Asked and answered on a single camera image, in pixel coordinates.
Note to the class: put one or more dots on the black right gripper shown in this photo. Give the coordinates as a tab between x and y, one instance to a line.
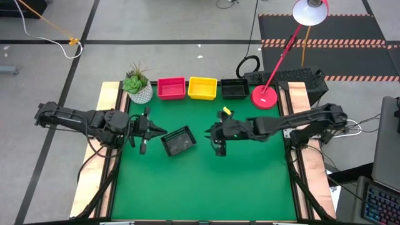
234	131

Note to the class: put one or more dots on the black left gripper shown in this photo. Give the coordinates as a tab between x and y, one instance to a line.
139	126

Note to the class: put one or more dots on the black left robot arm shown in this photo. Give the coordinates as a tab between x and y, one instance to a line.
72	118

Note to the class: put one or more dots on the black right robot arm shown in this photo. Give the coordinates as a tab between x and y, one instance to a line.
297	120

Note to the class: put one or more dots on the yellow tape tag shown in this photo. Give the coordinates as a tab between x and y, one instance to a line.
227	110

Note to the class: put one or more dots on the potted succulent in white pot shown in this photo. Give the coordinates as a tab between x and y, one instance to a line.
139	89

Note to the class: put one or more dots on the wooden table side board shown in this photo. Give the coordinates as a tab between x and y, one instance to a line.
107	93
297	93

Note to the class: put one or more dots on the red desk lamp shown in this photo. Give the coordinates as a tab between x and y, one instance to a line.
264	97

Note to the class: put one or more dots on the black perforated metal box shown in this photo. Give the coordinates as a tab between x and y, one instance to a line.
300	75

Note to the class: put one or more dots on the black side desk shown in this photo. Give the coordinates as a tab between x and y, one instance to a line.
350	175

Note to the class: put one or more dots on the black hazard-striped floor mat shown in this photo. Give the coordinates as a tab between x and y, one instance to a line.
343	62

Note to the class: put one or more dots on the grey laptop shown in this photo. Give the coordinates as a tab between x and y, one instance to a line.
387	140

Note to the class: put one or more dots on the black floor box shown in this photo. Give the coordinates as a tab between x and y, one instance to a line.
18	7

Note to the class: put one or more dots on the backlit keyboard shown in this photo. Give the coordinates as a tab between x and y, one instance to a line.
381	206

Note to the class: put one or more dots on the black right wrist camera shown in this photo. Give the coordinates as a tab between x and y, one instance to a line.
220	149

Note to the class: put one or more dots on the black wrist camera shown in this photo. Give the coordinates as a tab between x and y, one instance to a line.
220	149
143	147

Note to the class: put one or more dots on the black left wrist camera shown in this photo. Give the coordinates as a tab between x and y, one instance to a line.
143	147

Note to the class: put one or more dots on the silver metal bracket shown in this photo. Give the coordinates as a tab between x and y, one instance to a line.
286	133

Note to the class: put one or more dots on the black table-edge camera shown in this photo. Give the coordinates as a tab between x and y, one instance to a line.
203	223

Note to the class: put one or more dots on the black aluminium table frame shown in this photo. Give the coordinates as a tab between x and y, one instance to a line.
156	222

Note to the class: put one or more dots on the grey floor bracket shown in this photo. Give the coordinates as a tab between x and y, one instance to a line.
9	69

